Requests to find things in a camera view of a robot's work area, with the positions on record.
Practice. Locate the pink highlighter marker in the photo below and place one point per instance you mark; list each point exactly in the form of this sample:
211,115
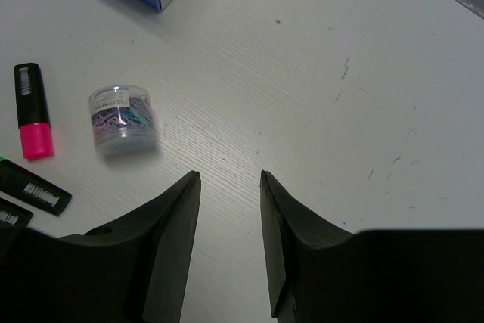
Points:
32,112

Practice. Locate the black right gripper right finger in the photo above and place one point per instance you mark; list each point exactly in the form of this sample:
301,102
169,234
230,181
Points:
314,268

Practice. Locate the orange highlighter marker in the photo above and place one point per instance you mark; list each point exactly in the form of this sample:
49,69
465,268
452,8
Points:
13,215

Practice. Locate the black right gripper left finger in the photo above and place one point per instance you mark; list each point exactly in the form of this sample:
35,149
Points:
134,268

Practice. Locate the green highlighter marker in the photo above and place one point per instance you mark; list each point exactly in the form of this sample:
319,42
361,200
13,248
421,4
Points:
32,189

